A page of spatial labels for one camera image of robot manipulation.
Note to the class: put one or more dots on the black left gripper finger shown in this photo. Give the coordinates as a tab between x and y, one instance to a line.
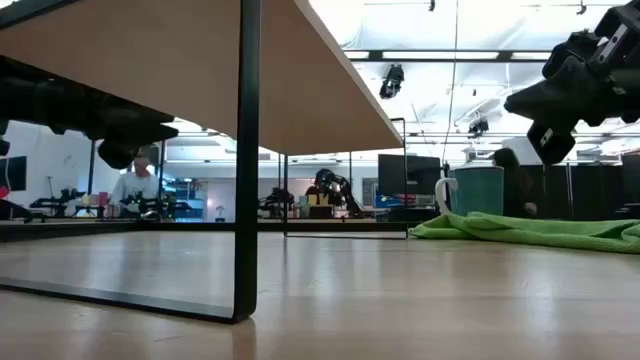
122	152
142	127

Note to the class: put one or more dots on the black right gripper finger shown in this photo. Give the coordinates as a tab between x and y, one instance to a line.
555	97
550	145

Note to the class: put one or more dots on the teal enamel mug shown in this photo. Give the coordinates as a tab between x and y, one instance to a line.
477	192

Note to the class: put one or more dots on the black background robot arm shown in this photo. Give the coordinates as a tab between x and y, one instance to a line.
336	187

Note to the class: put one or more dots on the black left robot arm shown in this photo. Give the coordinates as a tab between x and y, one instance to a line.
14	95

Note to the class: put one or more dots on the person in light top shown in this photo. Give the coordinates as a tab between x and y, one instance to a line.
134	187

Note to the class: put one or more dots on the person with dark hair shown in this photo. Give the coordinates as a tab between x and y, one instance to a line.
517	187

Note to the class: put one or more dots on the black room partition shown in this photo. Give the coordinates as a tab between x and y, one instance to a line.
590	192

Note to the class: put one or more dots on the green microfibre cloth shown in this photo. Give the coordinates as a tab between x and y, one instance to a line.
540	232

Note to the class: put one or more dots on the black computer monitor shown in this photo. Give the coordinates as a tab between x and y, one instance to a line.
407	175

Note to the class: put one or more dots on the wooden tray with black frame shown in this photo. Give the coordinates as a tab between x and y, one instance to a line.
150	70

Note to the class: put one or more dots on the small black ceiling camera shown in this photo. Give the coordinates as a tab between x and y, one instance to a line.
478	127

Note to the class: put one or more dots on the black wall screen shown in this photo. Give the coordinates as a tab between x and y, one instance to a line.
15	173

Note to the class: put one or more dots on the black overhead frame bar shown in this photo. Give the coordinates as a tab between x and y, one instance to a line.
440	59

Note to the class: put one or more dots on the hanging black overhead camera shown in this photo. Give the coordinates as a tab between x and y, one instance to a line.
391	81

